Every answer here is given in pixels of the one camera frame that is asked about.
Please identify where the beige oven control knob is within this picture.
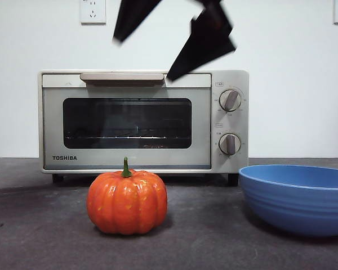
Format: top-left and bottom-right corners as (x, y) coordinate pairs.
(219, 89), (242, 113)
(219, 133), (242, 156)

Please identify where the chrome wire oven rack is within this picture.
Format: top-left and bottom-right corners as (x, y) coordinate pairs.
(64, 128), (192, 141)

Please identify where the white Toshiba toaster oven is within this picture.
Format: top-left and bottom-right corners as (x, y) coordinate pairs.
(38, 69), (249, 187)

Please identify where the orange pumpkin green stem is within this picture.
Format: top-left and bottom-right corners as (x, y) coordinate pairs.
(86, 156), (168, 236)

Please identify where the glass oven door beige handle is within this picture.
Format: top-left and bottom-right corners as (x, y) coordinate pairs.
(42, 73), (212, 171)

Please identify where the blue ribbed bowl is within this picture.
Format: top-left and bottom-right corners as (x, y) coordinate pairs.
(238, 164), (338, 237)

